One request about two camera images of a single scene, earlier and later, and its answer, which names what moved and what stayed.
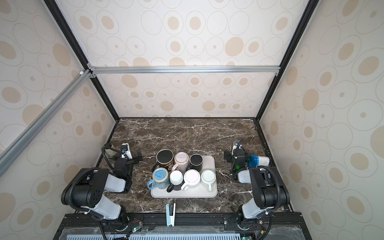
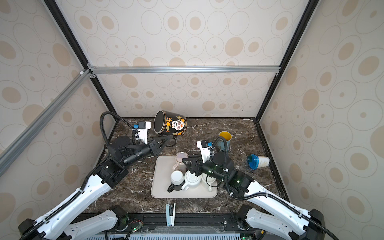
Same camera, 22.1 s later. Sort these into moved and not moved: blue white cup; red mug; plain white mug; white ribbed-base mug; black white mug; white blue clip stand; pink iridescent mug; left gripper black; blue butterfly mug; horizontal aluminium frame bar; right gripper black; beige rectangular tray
Moved: left gripper black; blue butterfly mug; right gripper black; red mug
Not moved: horizontal aluminium frame bar; beige rectangular tray; pink iridescent mug; white blue clip stand; blue white cup; plain white mug; black white mug; white ribbed-base mug
